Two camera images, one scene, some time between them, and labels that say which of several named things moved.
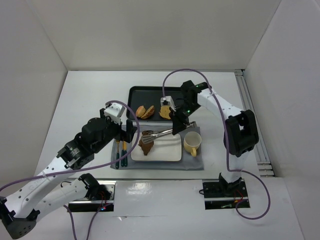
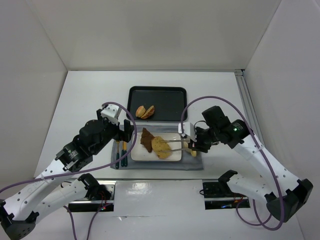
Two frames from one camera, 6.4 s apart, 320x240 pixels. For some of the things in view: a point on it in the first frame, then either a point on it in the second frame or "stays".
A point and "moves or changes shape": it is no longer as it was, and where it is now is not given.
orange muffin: [140, 111] stays
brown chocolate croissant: [145, 147] moves or changes shape
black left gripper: [128, 130] stays
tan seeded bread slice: [164, 112] to [162, 149]
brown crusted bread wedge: [149, 113] stays
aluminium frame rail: [265, 166] stays
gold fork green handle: [117, 155] stays
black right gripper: [180, 119] to [198, 144]
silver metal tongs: [150, 136] to [174, 141]
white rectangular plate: [167, 148] stays
